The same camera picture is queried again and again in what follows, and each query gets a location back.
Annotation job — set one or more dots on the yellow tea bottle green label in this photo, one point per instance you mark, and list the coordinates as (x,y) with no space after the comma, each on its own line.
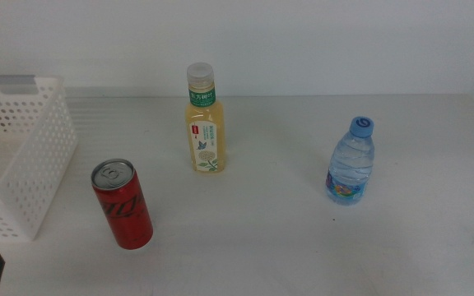
(206,135)

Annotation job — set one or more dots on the red soda can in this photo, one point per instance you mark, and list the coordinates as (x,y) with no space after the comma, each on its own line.
(124,209)

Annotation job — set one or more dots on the white perforated plastic basket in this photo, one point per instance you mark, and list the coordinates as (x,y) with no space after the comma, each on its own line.
(35,164)

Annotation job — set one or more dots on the clear water bottle blue cap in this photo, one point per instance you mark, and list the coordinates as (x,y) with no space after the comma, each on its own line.
(350,164)

